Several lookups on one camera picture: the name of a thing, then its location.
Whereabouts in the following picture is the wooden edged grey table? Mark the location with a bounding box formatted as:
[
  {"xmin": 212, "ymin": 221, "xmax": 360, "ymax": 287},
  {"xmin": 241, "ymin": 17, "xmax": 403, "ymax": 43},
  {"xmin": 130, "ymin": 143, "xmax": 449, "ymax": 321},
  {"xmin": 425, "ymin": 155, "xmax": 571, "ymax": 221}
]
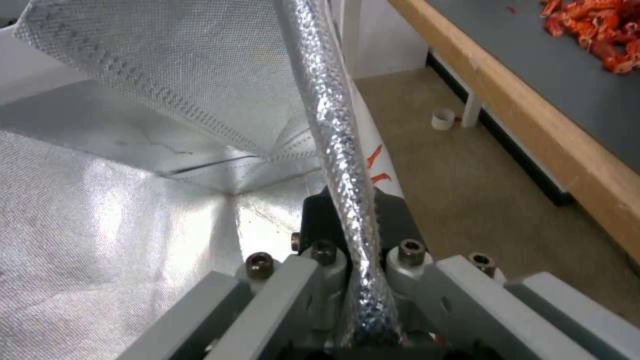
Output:
[{"xmin": 388, "ymin": 0, "xmax": 640, "ymax": 265}]

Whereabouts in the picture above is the silver foil food delivery bag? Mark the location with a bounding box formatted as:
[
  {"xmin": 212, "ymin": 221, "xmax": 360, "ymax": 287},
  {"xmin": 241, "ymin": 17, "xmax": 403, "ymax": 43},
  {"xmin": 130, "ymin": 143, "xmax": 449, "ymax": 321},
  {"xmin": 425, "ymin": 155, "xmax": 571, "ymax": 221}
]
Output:
[{"xmin": 0, "ymin": 0, "xmax": 407, "ymax": 360}]

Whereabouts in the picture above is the white table leg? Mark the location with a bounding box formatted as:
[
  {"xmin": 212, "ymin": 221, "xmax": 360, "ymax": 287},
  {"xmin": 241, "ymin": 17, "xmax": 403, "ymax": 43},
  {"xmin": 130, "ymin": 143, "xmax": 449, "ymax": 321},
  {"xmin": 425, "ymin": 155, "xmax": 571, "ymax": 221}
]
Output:
[{"xmin": 427, "ymin": 38, "xmax": 489, "ymax": 128}]

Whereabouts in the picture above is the small white cylinder cap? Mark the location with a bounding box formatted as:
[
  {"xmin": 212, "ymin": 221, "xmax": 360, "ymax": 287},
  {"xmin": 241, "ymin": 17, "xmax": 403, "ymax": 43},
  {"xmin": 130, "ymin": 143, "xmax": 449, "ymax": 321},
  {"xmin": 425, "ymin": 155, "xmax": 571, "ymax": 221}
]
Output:
[{"xmin": 431, "ymin": 107, "xmax": 455, "ymax": 131}]

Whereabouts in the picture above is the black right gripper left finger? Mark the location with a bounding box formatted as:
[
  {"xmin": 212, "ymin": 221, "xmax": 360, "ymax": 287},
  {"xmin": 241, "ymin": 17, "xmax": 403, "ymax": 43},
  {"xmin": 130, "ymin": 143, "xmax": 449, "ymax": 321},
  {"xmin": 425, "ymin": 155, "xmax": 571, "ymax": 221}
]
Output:
[{"xmin": 133, "ymin": 186, "xmax": 357, "ymax": 360}]

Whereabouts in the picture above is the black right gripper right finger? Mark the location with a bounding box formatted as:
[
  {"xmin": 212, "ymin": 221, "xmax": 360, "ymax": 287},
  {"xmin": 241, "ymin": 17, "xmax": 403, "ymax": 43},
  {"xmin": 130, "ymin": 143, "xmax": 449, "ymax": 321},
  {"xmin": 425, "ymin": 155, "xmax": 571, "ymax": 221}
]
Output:
[{"xmin": 372, "ymin": 191, "xmax": 640, "ymax": 360}]

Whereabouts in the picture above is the red printed food picture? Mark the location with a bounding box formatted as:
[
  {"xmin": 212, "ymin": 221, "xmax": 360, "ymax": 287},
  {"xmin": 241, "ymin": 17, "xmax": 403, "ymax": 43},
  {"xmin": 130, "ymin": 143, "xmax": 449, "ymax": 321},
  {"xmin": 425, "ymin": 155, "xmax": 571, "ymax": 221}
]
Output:
[{"xmin": 538, "ymin": 0, "xmax": 640, "ymax": 76}]

